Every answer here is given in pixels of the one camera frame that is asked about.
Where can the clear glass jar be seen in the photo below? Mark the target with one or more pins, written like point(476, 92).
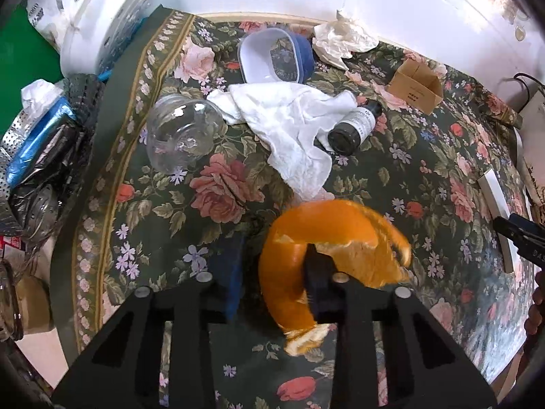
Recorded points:
point(183, 132)

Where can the small cardboard box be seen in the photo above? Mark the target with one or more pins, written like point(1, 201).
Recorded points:
point(415, 85)

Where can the blue plastic cup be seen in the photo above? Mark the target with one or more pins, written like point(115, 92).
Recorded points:
point(303, 57)

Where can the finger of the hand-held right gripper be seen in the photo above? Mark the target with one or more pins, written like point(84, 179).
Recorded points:
point(521, 234)

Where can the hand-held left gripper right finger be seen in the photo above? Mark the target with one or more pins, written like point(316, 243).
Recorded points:
point(317, 283)

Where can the orange peel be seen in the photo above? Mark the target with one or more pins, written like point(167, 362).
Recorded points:
point(340, 230)

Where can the perforated metal bin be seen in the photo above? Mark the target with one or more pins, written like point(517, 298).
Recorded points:
point(15, 136)

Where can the dark small bottle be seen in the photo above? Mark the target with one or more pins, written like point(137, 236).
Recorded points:
point(351, 132)

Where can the glass container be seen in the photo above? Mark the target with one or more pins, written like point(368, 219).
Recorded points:
point(8, 302)

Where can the white flat bar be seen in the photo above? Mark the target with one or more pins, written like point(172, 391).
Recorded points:
point(496, 217)

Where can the person's right hand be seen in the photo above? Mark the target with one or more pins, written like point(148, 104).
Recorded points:
point(537, 306)

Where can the white tissue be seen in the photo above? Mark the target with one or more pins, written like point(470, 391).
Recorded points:
point(340, 40)

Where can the white crumpled cloth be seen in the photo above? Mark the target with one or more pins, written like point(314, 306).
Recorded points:
point(289, 115)

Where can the white printed plastic bag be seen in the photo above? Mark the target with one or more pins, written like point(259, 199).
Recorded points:
point(51, 4)

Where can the white plastic appliance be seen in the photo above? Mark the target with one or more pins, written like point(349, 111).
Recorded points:
point(106, 12)

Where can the white tissue wad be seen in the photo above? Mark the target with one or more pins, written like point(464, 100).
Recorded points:
point(40, 93)

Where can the blue foil packet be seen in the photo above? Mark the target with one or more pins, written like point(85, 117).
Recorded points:
point(38, 140)

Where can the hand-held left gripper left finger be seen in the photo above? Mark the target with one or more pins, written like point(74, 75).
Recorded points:
point(232, 283)

